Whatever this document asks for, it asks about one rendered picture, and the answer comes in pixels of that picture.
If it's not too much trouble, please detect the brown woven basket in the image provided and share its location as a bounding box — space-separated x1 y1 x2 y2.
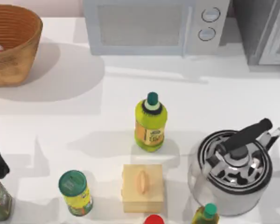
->
0 4 43 87

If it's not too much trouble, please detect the green bottle with dark cap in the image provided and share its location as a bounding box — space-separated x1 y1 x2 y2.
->
134 91 168 153

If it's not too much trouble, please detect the green lidded yellow canister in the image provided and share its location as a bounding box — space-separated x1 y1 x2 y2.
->
58 169 94 217

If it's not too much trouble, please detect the pale microwave oven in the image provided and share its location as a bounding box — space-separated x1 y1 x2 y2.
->
82 0 231 58

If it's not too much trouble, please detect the pale wooden box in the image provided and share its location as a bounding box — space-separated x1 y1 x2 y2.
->
121 163 165 213

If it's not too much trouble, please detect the red round cap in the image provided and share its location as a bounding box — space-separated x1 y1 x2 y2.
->
143 214 165 224

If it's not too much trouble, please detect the shiny metal kettle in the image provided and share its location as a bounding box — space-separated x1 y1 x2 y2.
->
188 118 280 216

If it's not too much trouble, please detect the round microwave knob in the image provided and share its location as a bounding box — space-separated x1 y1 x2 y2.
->
197 27 217 42
201 7 221 22

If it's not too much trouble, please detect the small yellow green bottle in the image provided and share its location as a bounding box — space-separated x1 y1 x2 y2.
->
192 203 220 224

